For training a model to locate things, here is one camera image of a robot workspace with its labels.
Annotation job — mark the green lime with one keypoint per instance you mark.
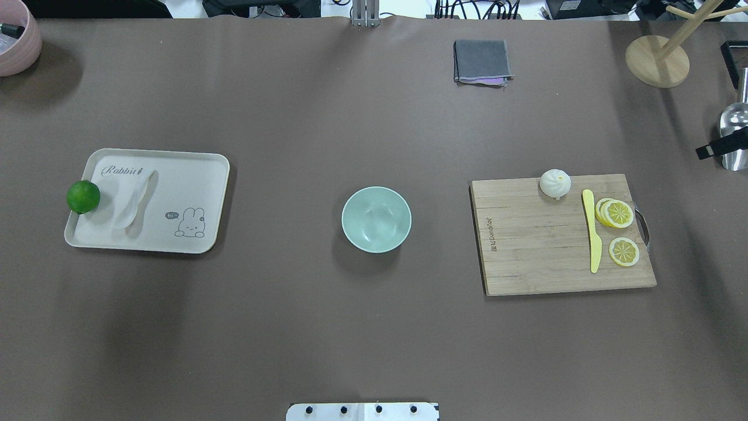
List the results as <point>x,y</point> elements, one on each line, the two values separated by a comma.
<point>83,196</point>

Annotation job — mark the pink bowl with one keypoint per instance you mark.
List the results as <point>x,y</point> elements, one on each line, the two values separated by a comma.
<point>18,54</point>

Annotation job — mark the wooden mug tree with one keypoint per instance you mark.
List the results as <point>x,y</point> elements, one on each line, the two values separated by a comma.
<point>661,62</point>

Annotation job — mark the grey folded cloth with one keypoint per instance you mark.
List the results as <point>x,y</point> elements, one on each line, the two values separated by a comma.
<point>481,62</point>

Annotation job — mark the aluminium frame post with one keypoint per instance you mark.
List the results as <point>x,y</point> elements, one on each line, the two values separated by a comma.
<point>365,13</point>

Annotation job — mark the wooden cutting board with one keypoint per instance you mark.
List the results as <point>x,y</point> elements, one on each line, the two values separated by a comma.
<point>530,243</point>

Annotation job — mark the steel scoop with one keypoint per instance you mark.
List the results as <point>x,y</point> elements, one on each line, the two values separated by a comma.
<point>732,119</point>

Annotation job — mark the stacked lemon slices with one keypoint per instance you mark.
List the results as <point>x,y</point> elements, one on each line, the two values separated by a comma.
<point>614,213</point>

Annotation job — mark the yellow plastic knife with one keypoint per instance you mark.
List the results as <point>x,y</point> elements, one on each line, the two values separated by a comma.
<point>594,240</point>

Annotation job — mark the white steamed bun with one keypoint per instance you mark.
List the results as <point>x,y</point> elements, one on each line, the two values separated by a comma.
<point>555,183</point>

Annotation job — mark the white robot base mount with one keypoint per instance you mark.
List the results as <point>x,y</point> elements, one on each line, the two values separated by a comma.
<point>364,411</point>

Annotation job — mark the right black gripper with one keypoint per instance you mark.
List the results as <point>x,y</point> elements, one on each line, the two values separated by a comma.
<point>727,144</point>

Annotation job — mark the cream rabbit tray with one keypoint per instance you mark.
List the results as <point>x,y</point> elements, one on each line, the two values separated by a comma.
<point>181,210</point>

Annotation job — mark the mint green bowl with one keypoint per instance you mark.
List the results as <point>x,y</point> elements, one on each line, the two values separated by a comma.
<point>376,219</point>

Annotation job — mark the white ceramic spoon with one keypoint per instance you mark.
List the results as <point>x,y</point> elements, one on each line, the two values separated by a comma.
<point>126,216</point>

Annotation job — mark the single lemon slice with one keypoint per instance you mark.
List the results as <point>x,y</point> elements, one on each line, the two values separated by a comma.
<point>624,252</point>

